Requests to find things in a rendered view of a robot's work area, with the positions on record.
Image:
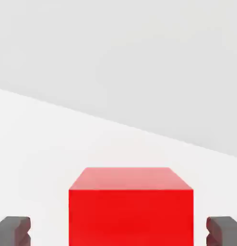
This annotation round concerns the small red cube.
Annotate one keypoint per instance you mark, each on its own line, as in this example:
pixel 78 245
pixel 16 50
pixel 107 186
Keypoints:
pixel 131 215

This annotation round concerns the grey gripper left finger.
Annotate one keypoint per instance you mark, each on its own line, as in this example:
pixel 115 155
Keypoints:
pixel 11 231

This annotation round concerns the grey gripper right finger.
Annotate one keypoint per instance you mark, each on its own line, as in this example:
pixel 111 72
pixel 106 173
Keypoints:
pixel 225 231

